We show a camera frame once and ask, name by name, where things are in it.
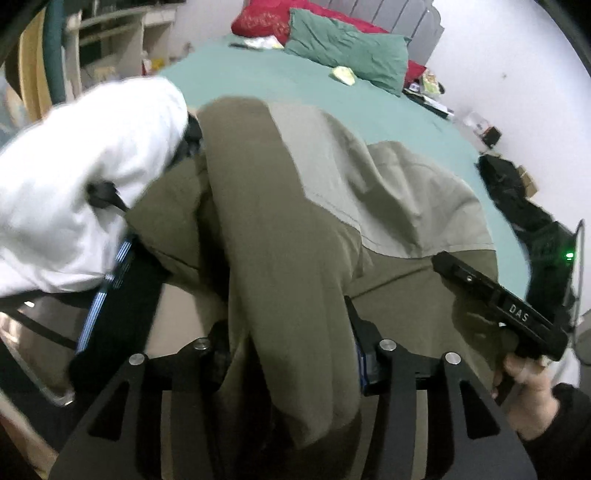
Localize olive and beige jacket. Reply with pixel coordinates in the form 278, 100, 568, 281
124, 96, 527, 480

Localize white garment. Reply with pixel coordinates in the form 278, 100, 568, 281
0, 76, 190, 296

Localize beige wooden desk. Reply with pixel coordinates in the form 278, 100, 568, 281
65, 4, 178, 93

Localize yellow curtain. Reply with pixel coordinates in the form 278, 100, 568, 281
18, 14, 51, 121

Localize teal pillow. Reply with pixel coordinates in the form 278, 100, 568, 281
284, 8, 411, 97

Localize printed papers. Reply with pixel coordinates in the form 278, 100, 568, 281
230, 37, 284, 51

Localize teal curtain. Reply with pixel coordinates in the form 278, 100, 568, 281
44, 0, 68, 107

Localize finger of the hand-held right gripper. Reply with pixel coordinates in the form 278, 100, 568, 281
431, 251, 488, 305

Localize grey padded headboard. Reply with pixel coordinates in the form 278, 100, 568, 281
318, 0, 445, 65

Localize small cardboard box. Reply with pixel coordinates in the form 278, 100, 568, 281
517, 166, 539, 197

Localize black device with green light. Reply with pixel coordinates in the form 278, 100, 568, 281
526, 220, 585, 319

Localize black garment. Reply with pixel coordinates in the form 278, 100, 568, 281
69, 235, 171, 393

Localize person's right forearm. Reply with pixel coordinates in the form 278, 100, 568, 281
517, 383, 591, 480

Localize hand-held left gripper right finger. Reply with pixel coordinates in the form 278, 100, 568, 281
344, 295, 539, 480

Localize red pillow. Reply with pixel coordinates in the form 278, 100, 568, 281
231, 0, 428, 81

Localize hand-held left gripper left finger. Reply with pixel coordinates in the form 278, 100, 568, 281
48, 323, 241, 480

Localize person's right hand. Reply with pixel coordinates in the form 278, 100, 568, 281
492, 353, 561, 441

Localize yellow snack packet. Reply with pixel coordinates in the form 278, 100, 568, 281
418, 69, 444, 95

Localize black bag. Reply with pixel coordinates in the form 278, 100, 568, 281
475, 154, 561, 241

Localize beige garment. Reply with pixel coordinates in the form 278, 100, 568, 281
0, 281, 232, 467

